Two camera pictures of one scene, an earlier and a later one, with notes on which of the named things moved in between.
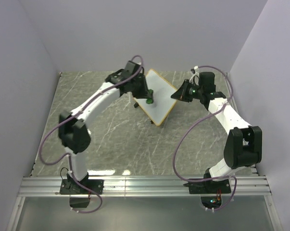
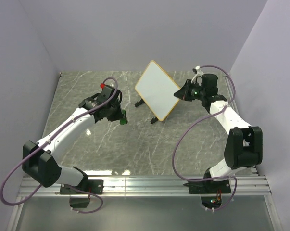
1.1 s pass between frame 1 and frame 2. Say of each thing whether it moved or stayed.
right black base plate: stayed
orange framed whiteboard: moved
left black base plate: stayed
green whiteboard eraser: moved
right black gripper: stayed
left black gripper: moved
